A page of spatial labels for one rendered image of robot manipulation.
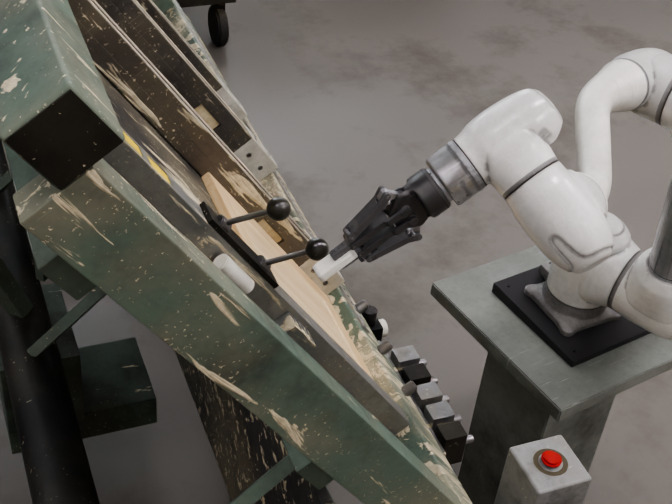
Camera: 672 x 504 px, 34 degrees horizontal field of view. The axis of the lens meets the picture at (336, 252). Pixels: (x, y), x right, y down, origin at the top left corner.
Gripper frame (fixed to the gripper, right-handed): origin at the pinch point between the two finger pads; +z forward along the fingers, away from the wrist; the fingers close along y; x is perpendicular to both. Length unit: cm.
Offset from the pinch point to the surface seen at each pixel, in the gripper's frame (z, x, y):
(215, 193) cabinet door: 14.5, 42.4, 8.3
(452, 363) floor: 8, 99, 171
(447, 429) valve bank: 8, 14, 76
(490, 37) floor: -91, 306, 243
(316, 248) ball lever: 1.3, 3.5, -1.4
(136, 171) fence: 13.6, 7.1, -31.5
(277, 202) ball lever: 1.0, 3.9, -13.7
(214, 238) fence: 12.6, 7.1, -12.7
